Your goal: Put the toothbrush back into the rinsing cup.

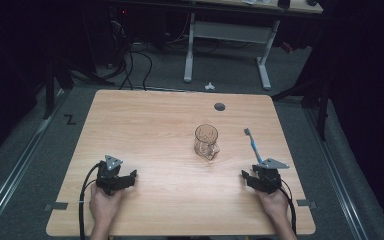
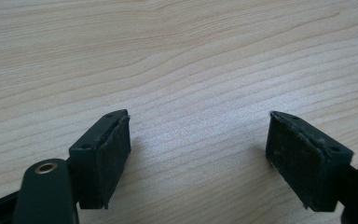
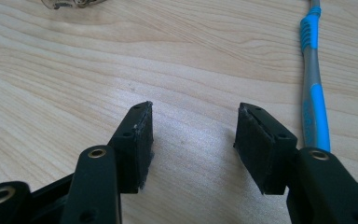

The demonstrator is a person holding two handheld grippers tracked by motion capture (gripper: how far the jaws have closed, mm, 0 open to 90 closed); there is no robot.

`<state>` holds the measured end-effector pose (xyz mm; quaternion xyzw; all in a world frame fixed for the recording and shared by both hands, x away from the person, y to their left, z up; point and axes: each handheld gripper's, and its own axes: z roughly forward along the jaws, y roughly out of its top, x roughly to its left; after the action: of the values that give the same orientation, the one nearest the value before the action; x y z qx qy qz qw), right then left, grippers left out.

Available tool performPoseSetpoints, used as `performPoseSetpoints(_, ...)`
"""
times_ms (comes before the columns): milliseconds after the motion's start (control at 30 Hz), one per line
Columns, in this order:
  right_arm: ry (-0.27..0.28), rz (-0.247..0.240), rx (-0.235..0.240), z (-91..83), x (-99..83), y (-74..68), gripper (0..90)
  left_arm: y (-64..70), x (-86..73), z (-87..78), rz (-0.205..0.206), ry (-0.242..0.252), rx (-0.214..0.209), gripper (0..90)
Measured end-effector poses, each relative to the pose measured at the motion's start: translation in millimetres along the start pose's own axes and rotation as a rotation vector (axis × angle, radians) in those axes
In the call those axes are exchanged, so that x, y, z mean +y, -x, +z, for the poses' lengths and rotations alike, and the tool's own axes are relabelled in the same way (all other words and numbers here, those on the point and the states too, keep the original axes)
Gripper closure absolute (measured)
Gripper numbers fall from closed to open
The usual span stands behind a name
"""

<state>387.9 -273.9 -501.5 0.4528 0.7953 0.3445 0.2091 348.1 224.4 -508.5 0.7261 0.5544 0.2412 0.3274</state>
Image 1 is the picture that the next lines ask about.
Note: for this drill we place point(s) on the metal floor rail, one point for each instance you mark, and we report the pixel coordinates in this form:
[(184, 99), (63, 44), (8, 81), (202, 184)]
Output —
[(16, 166), (340, 180)]

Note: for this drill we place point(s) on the grey tape strip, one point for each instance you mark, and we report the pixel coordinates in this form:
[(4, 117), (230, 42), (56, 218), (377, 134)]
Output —
[(56, 206), (306, 203)]

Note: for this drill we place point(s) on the blue toothbrush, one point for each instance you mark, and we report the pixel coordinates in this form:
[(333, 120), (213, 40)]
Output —
[(254, 146)]

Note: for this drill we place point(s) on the person's right hand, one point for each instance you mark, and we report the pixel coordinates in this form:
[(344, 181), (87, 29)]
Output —
[(273, 205)]

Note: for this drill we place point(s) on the black computer tower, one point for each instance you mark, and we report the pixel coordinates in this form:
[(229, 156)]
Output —
[(118, 33)]

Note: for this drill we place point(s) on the black metal stand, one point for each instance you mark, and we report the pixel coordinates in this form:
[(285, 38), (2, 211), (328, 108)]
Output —
[(49, 90)]

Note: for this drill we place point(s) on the small white floor scrap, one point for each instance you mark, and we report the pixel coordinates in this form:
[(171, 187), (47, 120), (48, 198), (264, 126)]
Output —
[(209, 86)]

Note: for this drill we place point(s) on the light wooden desk top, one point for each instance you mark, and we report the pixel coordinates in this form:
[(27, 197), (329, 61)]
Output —
[(263, 4)]

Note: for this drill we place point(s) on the person's left hand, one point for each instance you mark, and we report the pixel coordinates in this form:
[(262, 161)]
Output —
[(105, 205)]

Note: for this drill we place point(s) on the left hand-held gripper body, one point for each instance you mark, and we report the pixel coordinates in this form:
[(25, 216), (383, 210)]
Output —
[(108, 173)]

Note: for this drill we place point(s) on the clear glass mug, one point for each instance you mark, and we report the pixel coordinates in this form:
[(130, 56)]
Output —
[(206, 141)]

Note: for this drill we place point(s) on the white metal desk frame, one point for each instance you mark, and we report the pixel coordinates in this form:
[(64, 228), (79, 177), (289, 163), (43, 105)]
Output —
[(228, 32)]

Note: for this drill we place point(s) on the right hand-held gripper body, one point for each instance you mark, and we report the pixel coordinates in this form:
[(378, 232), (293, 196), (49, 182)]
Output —
[(269, 176)]

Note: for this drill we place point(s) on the black tripod stand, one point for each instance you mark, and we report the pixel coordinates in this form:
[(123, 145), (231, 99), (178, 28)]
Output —
[(321, 100)]

